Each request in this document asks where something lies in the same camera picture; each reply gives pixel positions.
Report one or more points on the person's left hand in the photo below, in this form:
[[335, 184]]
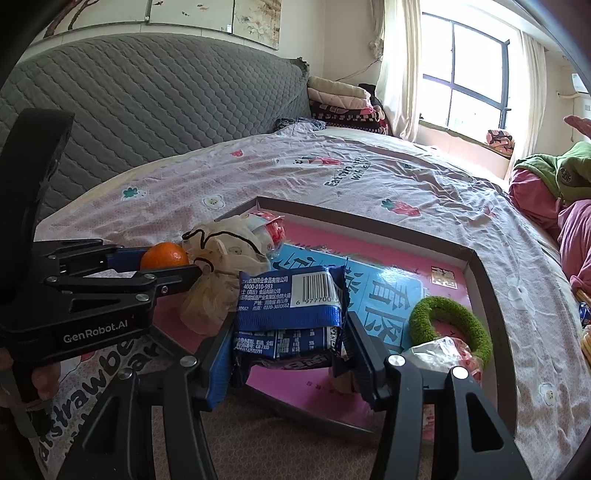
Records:
[[46, 381]]

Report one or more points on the floral wall painting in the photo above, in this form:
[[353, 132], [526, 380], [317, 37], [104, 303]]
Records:
[[184, 14]]

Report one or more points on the blue snack packet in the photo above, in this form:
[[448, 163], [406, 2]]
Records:
[[286, 314]]

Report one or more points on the blue patterned cloth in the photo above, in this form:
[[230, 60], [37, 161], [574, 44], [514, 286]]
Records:
[[298, 125]]

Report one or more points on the cream curtain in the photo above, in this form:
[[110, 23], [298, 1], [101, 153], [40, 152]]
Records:
[[526, 106], [399, 69]]

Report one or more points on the small blue packet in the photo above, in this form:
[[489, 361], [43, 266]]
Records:
[[585, 313]]

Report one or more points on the floral cushion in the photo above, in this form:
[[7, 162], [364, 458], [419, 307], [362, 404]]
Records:
[[501, 143]]

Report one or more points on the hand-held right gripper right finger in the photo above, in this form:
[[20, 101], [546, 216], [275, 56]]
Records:
[[364, 369]]

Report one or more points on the red and white snack bag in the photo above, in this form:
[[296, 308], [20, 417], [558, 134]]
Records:
[[443, 355]]

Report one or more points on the magenta fleece garment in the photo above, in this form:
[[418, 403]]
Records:
[[575, 230]]

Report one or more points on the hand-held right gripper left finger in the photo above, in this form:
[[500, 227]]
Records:
[[221, 369]]

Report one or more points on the white air conditioner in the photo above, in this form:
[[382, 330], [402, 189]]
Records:
[[581, 84]]

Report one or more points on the red snack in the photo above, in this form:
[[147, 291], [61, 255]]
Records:
[[272, 230]]

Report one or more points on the strawberry print bedsheet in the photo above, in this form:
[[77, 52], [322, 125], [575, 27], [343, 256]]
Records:
[[323, 180]]

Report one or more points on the grey quilted headboard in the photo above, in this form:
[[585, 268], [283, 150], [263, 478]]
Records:
[[161, 101]]

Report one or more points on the shallow grey cardboard box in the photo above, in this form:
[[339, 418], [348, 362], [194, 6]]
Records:
[[489, 286]]

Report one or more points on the black framed window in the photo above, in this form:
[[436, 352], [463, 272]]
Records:
[[466, 78]]

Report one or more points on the green jacket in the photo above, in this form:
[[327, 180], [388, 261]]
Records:
[[549, 173]]

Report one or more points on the white plastic bag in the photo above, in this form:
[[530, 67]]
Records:
[[221, 258]]

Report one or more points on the stack of folded blankets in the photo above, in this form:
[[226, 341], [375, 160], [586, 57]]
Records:
[[341, 104]]

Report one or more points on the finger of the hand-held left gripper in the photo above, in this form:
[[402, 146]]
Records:
[[175, 274], [127, 258]]

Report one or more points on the yellow biscuit packet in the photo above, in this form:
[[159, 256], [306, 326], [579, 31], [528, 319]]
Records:
[[586, 344]]

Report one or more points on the orange tangerine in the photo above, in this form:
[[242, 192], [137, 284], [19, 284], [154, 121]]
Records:
[[164, 256]]

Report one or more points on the pink quilt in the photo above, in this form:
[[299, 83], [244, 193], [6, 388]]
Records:
[[579, 125]]

